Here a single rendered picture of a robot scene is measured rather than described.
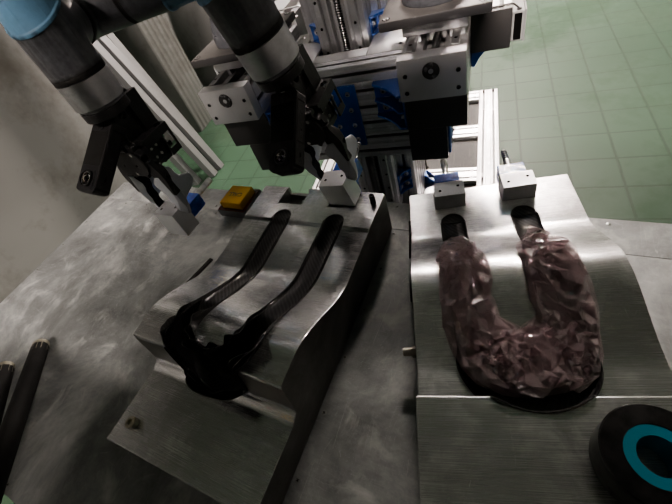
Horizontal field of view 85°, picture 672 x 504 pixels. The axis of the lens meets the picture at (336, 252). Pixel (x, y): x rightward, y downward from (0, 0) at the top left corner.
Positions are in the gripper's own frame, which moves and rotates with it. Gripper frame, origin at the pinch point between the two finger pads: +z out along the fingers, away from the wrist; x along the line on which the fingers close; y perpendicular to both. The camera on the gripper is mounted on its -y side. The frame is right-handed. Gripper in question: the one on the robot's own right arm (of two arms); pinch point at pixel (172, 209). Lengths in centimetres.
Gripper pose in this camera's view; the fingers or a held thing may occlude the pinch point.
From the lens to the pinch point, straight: 75.4
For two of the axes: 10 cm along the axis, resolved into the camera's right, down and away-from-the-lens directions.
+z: 2.6, 6.3, 7.3
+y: 3.7, -7.6, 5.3
